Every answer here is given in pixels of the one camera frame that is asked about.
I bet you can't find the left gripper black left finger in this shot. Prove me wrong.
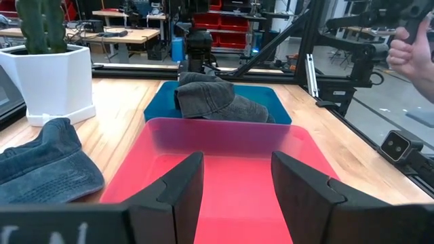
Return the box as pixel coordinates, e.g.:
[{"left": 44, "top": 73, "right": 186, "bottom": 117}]
[{"left": 123, "top": 150, "right": 205, "bottom": 244}]

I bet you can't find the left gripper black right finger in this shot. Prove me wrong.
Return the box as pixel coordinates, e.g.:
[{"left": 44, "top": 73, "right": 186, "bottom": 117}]
[{"left": 270, "top": 150, "right": 425, "bottom": 244}]

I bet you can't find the dark grey cap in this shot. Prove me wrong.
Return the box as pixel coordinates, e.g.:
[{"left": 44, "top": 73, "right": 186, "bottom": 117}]
[
  {"left": 178, "top": 71, "right": 226, "bottom": 87},
  {"left": 174, "top": 81, "right": 277, "bottom": 124}
]

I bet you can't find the blue denim cap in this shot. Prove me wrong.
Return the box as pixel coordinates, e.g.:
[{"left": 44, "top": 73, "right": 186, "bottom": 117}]
[{"left": 0, "top": 117, "right": 106, "bottom": 205}]

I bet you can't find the person's forearm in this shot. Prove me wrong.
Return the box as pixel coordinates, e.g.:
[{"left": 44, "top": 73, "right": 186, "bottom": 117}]
[{"left": 408, "top": 64, "right": 434, "bottom": 104}]

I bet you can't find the red plastic tray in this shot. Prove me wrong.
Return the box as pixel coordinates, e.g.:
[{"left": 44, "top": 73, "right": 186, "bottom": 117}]
[{"left": 99, "top": 117, "right": 340, "bottom": 244}]

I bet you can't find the blue plastic tray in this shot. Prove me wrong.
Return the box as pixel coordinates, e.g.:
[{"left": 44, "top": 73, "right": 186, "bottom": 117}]
[{"left": 143, "top": 80, "right": 293, "bottom": 126}]

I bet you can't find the blue container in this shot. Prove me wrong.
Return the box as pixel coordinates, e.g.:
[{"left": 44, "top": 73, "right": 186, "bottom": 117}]
[{"left": 170, "top": 36, "right": 186, "bottom": 63}]

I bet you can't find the red storage bin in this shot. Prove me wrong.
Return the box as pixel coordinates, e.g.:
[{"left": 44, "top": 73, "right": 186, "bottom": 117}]
[
  {"left": 193, "top": 12, "right": 222, "bottom": 31},
  {"left": 218, "top": 32, "right": 250, "bottom": 49},
  {"left": 220, "top": 15, "right": 251, "bottom": 33}
]

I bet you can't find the white hexagonal plant pot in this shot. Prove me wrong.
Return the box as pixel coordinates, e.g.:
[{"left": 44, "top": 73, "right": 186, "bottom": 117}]
[{"left": 0, "top": 43, "right": 97, "bottom": 128}]

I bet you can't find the wooden top workbench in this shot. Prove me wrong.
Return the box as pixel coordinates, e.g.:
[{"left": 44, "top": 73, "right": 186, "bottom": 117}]
[{"left": 0, "top": 26, "right": 161, "bottom": 64}]

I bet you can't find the person's hand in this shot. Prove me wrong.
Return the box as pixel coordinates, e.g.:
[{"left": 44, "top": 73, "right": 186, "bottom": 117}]
[{"left": 386, "top": 14, "right": 434, "bottom": 81}]

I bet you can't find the black power supply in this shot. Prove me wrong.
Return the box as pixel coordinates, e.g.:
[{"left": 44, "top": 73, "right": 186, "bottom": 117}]
[{"left": 77, "top": 19, "right": 105, "bottom": 34}]

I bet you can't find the green cactus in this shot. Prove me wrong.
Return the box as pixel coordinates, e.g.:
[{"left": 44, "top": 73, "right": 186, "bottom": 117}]
[{"left": 14, "top": 0, "right": 68, "bottom": 56}]

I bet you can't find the black table-level camera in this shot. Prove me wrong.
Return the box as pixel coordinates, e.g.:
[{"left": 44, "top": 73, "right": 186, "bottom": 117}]
[{"left": 379, "top": 129, "right": 425, "bottom": 163}]

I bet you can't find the silver metal bracket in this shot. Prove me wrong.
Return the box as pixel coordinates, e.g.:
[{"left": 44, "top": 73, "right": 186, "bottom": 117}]
[{"left": 304, "top": 53, "right": 320, "bottom": 98}]

